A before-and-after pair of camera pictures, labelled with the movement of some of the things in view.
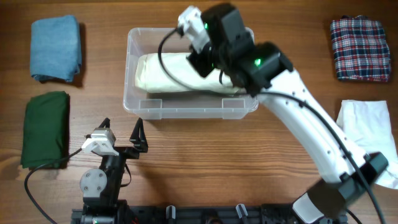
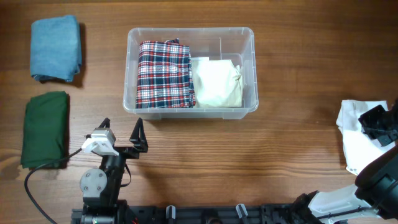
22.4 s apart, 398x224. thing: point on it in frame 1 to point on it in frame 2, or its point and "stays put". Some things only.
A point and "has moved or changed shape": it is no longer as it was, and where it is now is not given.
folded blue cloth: x=55 y=48 stays put
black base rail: x=262 y=213 stays put
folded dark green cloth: x=45 y=134 stays put
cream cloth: x=174 y=73 has moved or changed shape
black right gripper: x=197 y=60 to x=365 y=119
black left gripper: x=139 y=140 stays put
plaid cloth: x=361 y=49 to x=164 y=75
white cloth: x=367 y=122 stays put
